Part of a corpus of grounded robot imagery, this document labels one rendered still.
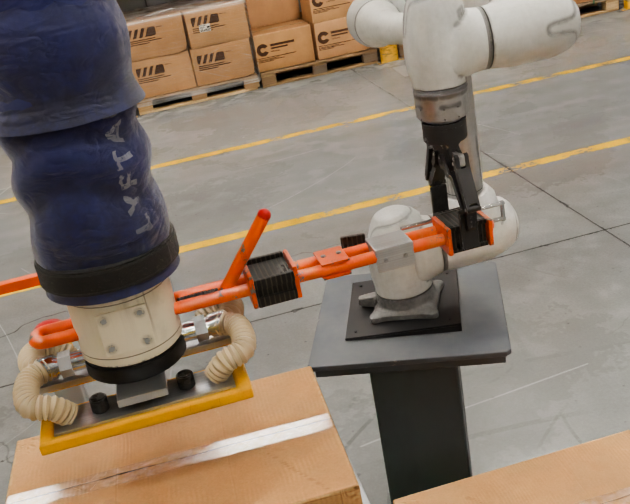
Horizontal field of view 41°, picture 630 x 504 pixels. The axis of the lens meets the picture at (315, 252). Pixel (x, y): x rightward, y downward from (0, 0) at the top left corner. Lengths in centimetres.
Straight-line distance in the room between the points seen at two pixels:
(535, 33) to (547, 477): 104
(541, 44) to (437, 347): 94
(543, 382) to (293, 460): 193
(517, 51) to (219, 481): 87
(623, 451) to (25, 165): 147
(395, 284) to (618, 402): 127
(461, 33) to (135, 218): 58
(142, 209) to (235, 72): 723
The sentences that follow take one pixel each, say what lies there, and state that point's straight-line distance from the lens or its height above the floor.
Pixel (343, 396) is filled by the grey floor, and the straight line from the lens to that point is 337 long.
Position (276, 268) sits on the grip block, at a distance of 145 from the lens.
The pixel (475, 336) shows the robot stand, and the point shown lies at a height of 75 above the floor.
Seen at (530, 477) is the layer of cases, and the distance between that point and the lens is 206.
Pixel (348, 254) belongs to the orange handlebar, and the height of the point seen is 125.
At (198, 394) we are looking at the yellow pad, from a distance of 139.
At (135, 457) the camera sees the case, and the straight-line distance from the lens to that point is 164.
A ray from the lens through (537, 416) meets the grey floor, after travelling 316.
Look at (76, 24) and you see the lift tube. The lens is 122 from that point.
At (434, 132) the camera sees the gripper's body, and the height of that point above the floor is 144.
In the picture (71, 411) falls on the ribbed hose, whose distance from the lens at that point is 141.
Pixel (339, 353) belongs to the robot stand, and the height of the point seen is 75.
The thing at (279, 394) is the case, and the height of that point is 95.
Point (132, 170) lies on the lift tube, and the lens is 129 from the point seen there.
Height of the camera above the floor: 186
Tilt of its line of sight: 24 degrees down
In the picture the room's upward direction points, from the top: 10 degrees counter-clockwise
